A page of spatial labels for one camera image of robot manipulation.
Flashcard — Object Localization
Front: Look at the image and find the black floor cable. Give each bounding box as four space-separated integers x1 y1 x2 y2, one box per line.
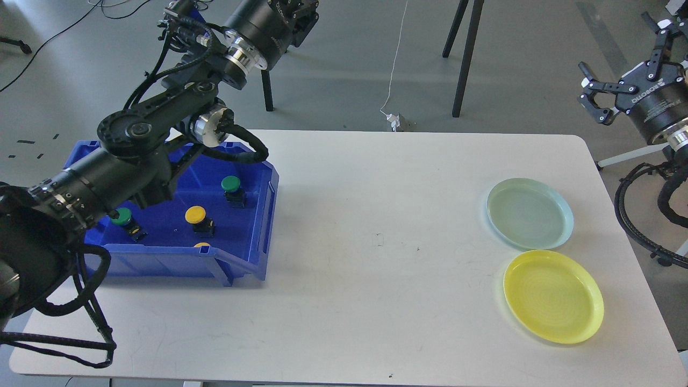
0 0 152 93

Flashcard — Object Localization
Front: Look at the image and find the light green plate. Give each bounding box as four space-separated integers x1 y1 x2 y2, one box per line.
485 178 575 250

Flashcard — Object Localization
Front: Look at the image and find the blue plastic storage bin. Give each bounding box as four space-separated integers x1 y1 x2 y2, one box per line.
85 155 278 286

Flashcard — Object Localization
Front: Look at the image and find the white cable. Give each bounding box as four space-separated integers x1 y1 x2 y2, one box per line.
379 0 409 116

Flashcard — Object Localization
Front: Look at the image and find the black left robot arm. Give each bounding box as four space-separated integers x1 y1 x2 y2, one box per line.
2 1 319 368

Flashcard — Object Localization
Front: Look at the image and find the white power plug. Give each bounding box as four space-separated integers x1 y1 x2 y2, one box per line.
385 113 415 132

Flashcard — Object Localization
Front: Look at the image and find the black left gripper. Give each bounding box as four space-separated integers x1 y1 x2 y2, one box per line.
224 1 319 71

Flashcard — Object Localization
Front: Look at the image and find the yellow plate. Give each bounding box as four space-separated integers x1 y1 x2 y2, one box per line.
502 250 605 345

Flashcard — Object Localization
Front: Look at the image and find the green push button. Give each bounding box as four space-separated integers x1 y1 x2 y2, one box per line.
220 175 247 209
110 207 148 242

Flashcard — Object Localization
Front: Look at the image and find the black tripod leg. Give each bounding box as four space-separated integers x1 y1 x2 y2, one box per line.
442 1 484 118
261 69 275 112

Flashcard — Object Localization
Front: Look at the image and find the white chair base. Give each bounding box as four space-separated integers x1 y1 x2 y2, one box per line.
595 143 669 171

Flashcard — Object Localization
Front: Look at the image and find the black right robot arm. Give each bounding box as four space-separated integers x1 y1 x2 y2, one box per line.
578 12 687 268

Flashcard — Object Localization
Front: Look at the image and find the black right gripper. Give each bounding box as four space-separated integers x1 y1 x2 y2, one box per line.
578 12 688 145

